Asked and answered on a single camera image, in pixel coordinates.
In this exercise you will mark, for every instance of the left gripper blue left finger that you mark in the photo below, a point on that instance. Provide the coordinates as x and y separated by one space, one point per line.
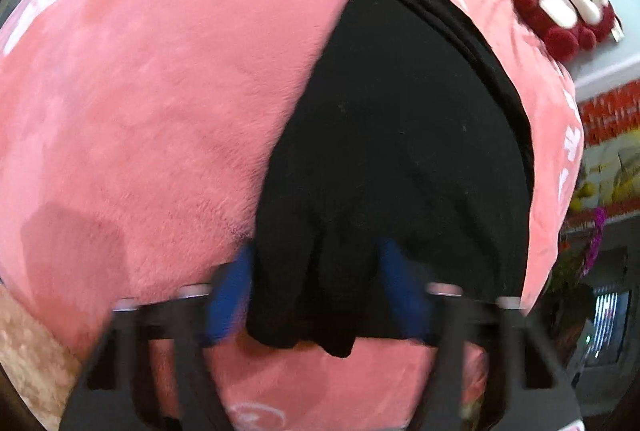
228 295

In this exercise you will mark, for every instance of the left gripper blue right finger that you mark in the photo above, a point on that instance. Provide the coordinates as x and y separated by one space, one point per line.
408 311

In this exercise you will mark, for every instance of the black garment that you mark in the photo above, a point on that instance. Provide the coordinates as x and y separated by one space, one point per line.
408 129

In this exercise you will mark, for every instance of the beige fluffy rug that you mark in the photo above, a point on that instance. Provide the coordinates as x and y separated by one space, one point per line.
42 370

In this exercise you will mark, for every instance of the pink plush blanket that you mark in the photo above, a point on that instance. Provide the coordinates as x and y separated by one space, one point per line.
135 135

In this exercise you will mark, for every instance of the red monkey plush toy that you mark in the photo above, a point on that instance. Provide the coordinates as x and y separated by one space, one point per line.
570 27

